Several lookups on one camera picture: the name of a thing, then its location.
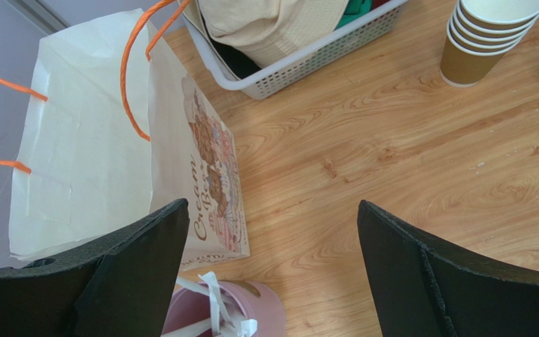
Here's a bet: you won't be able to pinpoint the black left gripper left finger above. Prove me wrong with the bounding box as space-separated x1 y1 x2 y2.
0 199 189 336

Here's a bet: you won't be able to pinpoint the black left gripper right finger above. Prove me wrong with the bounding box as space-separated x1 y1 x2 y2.
357 201 539 336

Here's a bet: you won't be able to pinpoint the white paper bag orange handles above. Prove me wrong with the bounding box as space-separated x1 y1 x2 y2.
0 9 251 270

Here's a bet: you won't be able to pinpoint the pink plastic cup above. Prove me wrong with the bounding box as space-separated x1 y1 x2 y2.
162 280 286 336

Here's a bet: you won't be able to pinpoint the stack of paper cups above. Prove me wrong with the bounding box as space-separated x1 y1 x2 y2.
439 0 539 88

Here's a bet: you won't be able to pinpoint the white plastic basket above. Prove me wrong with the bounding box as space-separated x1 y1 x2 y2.
182 0 407 100

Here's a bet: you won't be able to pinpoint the green cloth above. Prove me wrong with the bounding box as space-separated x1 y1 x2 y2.
335 0 373 29

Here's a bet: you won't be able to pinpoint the beige bucket hat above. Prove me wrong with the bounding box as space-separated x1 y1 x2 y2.
195 0 348 68

